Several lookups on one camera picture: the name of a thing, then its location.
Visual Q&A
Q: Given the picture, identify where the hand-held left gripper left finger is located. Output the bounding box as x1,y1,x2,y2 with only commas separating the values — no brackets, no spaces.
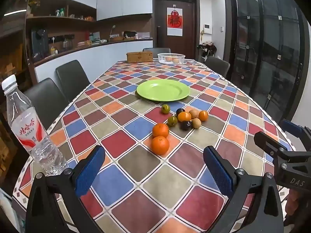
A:
25,145,106,233

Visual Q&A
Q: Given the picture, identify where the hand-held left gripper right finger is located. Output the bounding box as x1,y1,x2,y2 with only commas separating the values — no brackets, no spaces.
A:
203,146,285,233

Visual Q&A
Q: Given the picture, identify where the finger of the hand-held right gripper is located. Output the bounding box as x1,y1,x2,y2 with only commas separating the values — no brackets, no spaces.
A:
254,131,290,162
280,119,311,151

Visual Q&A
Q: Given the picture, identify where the large orange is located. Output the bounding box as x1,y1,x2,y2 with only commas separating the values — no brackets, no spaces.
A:
152,123,170,138
151,136,170,155

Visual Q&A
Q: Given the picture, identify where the green plate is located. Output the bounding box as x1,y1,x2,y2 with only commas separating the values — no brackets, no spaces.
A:
136,79,190,102

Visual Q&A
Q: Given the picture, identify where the person's right hand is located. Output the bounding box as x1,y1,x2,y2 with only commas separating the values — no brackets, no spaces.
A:
283,188,311,227

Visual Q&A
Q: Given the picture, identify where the checkered colourful tablecloth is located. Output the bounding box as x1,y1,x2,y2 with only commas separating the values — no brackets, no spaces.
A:
12,59,295,233

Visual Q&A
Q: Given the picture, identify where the clear plastic water bottle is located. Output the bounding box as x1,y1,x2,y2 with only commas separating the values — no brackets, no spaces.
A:
1,75,69,176

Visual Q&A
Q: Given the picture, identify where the black glass sliding door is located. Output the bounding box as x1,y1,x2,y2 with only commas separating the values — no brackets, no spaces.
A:
224,0,309,125

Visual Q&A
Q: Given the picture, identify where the dark dining chair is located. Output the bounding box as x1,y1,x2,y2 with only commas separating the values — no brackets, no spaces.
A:
56,60,91,102
23,78,70,133
205,56,230,78
142,48,171,59

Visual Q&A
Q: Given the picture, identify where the white counter cabinet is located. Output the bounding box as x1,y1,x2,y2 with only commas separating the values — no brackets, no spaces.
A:
34,39,153,84

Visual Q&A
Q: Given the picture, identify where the shoe rack with shoes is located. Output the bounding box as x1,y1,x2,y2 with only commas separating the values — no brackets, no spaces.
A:
198,41,217,63

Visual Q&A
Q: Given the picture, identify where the woven brown box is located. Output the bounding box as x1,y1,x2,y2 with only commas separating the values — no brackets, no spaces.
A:
126,51,153,62

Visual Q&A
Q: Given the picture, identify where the white plastic basket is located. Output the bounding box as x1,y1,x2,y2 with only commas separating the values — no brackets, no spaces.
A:
157,53,185,65

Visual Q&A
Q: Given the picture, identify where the black coffee machine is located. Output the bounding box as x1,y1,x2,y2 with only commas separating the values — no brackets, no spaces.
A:
31,28,50,57

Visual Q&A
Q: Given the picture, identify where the dark brown door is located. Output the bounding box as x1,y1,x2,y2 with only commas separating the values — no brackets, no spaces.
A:
153,0,200,61

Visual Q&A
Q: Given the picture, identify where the wooden wall shelf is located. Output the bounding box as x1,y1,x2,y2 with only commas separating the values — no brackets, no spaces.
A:
25,0,98,30

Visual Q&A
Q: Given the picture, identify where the red and white wall poster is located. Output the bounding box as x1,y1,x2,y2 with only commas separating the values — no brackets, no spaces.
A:
167,7,183,36

